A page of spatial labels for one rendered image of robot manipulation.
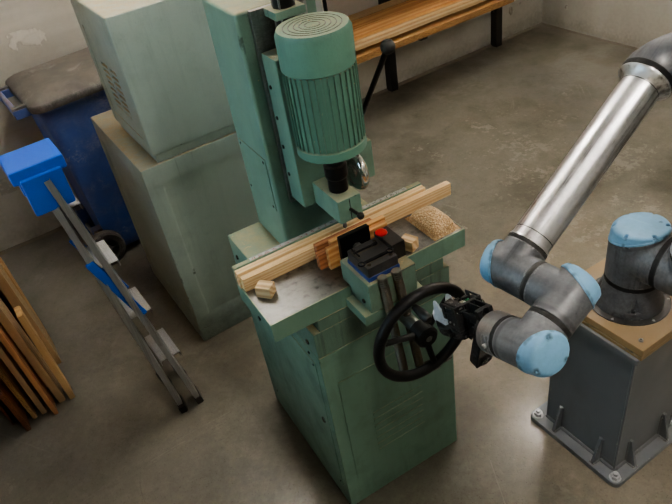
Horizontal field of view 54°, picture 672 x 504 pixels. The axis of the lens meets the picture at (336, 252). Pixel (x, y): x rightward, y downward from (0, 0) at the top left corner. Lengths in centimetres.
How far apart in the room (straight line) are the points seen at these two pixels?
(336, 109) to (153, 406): 166
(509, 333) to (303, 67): 71
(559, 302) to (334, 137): 64
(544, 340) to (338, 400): 83
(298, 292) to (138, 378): 139
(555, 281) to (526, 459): 120
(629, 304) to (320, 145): 99
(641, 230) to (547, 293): 68
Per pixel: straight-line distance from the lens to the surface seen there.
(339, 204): 167
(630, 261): 193
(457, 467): 238
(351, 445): 208
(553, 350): 126
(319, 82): 149
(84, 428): 287
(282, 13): 161
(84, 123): 329
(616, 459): 236
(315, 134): 155
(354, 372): 187
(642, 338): 199
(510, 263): 134
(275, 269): 173
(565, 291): 128
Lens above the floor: 198
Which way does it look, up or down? 37 degrees down
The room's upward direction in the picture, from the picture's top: 10 degrees counter-clockwise
